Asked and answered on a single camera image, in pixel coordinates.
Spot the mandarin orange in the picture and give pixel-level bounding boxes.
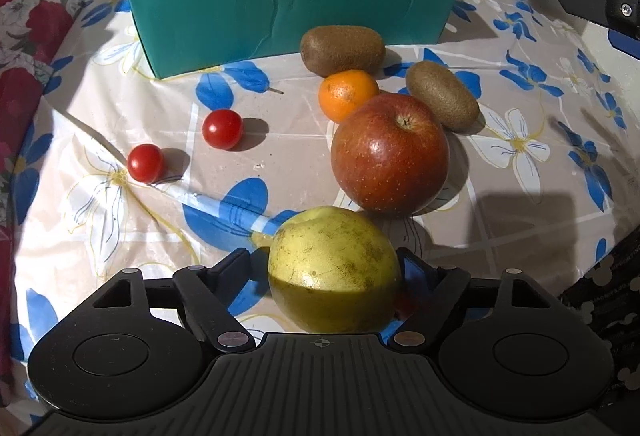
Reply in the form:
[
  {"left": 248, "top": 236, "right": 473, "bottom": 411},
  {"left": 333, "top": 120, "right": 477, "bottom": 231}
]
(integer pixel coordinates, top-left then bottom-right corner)
[{"left": 318, "top": 69, "right": 380, "bottom": 124}]

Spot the red cherry tomato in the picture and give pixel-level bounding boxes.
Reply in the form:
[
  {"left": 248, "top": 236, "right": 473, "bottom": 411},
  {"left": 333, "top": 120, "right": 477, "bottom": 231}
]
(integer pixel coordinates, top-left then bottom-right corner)
[
  {"left": 202, "top": 109, "right": 244, "bottom": 151},
  {"left": 127, "top": 143, "right": 166, "bottom": 184}
]

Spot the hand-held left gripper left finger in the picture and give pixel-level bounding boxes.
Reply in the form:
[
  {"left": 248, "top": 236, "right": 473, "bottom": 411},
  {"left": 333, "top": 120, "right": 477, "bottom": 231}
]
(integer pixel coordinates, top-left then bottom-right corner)
[{"left": 92, "top": 248, "right": 256, "bottom": 351}]

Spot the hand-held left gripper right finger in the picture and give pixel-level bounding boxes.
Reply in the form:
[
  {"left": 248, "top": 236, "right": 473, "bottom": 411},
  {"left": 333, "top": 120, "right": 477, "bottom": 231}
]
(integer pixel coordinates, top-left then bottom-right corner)
[{"left": 392, "top": 248, "right": 549, "bottom": 350}]

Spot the yellow-green apple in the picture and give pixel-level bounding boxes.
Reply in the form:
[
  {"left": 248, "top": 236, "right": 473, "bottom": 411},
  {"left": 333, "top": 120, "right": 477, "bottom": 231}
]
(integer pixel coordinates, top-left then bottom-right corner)
[{"left": 267, "top": 206, "right": 402, "bottom": 334}]

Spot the dark patterned bag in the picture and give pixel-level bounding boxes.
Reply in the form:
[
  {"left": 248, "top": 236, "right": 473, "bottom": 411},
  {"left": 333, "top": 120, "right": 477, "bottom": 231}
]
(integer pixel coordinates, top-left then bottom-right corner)
[{"left": 560, "top": 241, "right": 640, "bottom": 417}]

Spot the red floral cushion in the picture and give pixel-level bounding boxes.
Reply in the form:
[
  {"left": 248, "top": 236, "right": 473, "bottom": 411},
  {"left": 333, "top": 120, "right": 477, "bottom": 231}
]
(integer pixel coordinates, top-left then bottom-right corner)
[{"left": 0, "top": 0, "right": 87, "bottom": 409}]

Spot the red apple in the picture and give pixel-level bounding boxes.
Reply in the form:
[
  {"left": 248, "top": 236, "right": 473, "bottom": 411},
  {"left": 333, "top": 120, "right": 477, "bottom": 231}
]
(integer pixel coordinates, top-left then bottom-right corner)
[{"left": 330, "top": 92, "right": 450, "bottom": 217}]

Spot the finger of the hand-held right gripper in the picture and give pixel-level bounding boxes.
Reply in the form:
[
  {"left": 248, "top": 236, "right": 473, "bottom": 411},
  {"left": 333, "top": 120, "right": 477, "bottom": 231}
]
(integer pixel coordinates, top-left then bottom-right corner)
[{"left": 557, "top": 0, "right": 640, "bottom": 53}]

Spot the blue floral tablecloth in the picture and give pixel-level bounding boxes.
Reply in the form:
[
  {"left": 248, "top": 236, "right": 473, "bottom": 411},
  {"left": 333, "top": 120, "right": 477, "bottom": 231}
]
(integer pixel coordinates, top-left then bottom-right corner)
[{"left": 7, "top": 0, "right": 640, "bottom": 417}]

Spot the brown kiwi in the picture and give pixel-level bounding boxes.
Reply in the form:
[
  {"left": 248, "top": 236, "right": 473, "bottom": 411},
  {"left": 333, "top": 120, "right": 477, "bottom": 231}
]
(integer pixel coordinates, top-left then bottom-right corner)
[
  {"left": 300, "top": 25, "right": 385, "bottom": 78},
  {"left": 405, "top": 61, "right": 481, "bottom": 133}
]

